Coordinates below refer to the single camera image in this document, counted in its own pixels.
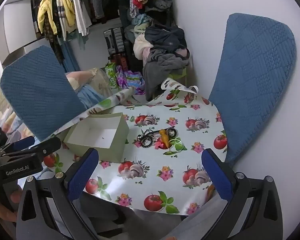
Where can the yellow jacket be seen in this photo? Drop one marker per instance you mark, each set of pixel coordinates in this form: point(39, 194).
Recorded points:
point(46, 7)

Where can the white shirt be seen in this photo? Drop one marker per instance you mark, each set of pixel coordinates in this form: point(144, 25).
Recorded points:
point(80, 12)

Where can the beige floral pillow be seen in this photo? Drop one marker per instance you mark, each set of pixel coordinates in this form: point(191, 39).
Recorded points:
point(101, 82)

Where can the dark hanging jackets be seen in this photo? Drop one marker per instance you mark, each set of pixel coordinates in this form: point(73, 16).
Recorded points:
point(98, 2)

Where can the green stool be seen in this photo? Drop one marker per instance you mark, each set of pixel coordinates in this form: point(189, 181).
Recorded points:
point(180, 76)

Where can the black flower hair clip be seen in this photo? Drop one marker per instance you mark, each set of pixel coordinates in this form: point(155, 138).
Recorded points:
point(140, 137)

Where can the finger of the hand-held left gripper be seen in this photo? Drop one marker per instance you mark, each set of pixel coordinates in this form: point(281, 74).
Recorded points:
point(50, 145)
point(22, 142)

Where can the person's left hand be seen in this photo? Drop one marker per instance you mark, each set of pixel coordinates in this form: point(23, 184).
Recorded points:
point(2, 211)

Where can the white cabinet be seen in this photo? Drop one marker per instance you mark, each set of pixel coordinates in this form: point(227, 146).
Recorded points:
point(17, 25)

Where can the grey cloth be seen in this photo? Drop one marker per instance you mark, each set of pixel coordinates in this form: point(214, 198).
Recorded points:
point(160, 70)

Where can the light blue cloth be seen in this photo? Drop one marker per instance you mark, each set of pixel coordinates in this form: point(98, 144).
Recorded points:
point(90, 96)

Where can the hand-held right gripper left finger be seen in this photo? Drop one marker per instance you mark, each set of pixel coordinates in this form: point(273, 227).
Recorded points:
point(83, 172)

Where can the teal cloth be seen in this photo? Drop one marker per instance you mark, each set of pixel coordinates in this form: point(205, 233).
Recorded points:
point(80, 36)

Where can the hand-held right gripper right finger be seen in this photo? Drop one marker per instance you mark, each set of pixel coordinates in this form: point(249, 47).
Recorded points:
point(218, 175)

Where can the vegetable print tablecloth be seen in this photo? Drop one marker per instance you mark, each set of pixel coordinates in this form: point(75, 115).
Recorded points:
point(150, 180)

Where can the black headband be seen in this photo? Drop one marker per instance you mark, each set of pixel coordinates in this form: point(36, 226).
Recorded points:
point(150, 131)

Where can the green thin bangles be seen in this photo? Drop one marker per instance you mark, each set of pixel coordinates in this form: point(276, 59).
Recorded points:
point(178, 141)

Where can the dark blue jacket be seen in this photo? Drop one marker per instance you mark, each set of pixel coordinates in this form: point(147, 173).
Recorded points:
point(165, 37)

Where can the peach pillow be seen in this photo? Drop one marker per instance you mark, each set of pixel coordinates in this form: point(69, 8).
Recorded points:
point(76, 78)

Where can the red black crate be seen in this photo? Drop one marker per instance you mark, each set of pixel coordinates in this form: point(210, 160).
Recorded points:
point(118, 61)

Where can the pale green cardboard box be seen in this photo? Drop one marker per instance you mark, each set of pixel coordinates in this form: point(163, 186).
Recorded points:
point(115, 145)

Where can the black suitcase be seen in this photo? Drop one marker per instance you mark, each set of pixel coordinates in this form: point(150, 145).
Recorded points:
point(130, 57)

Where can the purple printed bag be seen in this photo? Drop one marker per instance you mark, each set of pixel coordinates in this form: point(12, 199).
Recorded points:
point(130, 80)

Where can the green printed bag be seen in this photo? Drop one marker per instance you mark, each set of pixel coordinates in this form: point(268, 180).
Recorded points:
point(111, 76)

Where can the blue hanging cloth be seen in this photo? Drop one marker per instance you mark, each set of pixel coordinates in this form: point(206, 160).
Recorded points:
point(70, 57)

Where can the cream pink cloth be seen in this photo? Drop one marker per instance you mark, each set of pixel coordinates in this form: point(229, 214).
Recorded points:
point(142, 47)

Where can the striped dark white garment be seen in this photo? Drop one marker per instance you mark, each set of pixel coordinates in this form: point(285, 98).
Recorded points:
point(60, 12)

